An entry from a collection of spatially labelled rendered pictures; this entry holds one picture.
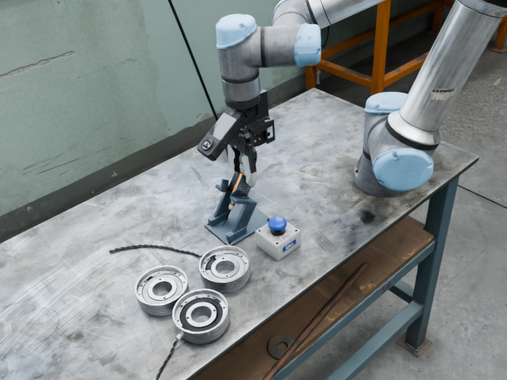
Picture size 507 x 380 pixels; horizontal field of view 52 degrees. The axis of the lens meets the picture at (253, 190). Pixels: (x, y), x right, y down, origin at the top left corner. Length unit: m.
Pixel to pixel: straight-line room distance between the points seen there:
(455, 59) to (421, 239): 0.69
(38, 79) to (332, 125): 1.42
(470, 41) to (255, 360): 0.81
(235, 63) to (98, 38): 1.62
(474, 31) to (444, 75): 0.09
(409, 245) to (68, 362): 0.95
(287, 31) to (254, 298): 0.52
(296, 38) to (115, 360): 0.67
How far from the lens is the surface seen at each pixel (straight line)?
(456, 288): 2.21
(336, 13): 1.09
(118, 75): 2.65
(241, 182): 1.13
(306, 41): 0.97
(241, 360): 1.27
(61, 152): 2.66
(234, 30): 0.96
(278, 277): 1.08
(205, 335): 0.97
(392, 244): 1.53
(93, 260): 1.21
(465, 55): 1.01
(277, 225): 1.09
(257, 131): 1.07
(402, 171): 1.08
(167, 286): 1.08
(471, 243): 2.41
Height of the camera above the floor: 1.60
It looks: 38 degrees down
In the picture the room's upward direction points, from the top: 5 degrees counter-clockwise
